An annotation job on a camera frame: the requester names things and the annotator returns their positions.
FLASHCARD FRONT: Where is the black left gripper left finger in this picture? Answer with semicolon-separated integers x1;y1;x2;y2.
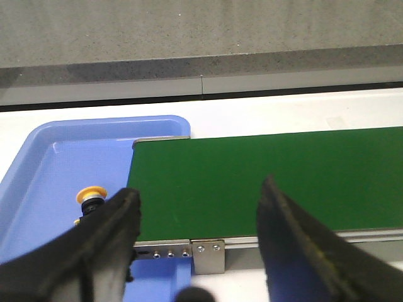
1;188;141;301

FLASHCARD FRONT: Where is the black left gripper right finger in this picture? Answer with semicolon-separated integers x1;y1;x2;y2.
256;176;402;301

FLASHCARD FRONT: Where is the yellow mushroom push button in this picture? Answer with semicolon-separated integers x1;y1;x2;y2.
74;186;108;226

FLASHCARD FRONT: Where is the blue plastic tray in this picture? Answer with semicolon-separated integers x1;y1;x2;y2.
1;116;191;301

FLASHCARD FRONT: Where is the green conveyor belt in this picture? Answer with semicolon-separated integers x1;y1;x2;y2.
127;127;402;241

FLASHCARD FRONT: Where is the grey stone counter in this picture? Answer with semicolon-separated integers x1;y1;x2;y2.
1;1;402;111

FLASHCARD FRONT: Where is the aluminium conveyor side rail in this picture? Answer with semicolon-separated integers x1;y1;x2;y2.
132;227;403;262

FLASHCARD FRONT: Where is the metal conveyor bracket plate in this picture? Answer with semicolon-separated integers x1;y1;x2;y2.
191;239;225;275

